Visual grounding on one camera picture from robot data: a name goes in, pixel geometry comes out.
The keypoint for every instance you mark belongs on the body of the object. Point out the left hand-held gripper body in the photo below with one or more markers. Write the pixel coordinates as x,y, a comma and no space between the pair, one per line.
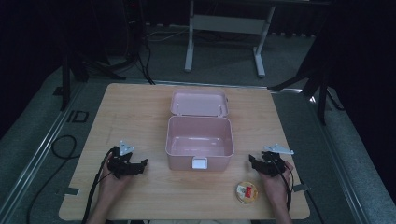
120,163

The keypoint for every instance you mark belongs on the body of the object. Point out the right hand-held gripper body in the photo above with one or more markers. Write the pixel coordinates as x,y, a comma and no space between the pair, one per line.
274,163

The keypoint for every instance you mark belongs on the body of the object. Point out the person's left hand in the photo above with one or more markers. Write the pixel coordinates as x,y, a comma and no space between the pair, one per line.
112,183

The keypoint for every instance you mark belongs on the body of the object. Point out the person's right hand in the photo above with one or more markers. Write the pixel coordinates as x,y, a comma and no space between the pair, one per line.
275,186

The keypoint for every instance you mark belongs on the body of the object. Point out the pink plastic storage box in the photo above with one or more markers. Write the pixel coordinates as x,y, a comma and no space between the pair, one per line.
199,137

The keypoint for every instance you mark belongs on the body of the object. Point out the black tripod stand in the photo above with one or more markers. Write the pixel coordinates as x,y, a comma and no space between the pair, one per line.
322,93
66,81

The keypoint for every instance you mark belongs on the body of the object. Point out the metal floor rail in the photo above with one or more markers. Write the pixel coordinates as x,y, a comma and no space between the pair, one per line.
34,155
339,161

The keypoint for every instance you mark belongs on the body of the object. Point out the white desk frame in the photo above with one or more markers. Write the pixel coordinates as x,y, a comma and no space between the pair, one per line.
229,24

